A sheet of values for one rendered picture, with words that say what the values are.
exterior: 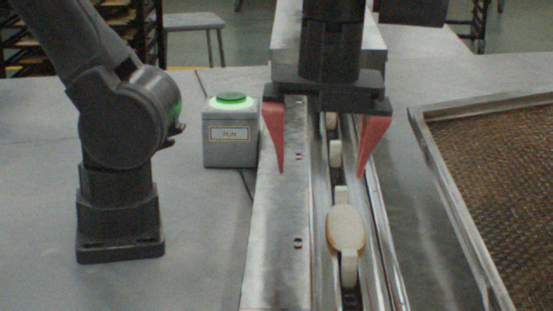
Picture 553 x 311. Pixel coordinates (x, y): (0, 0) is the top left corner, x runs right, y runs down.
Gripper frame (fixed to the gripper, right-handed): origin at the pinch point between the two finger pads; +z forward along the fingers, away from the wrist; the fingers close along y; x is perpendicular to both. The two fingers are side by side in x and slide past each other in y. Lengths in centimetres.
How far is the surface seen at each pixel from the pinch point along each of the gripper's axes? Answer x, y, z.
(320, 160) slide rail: -15.8, -0.9, 5.5
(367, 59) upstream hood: -45.1, -8.3, -0.1
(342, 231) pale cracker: 5.1, -2.3, 4.3
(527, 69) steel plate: -73, -41, 6
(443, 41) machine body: -99, -30, 8
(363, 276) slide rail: 11.9, -3.8, 5.2
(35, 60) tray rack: -225, 103, 52
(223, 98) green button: -22.3, 11.5, 0.7
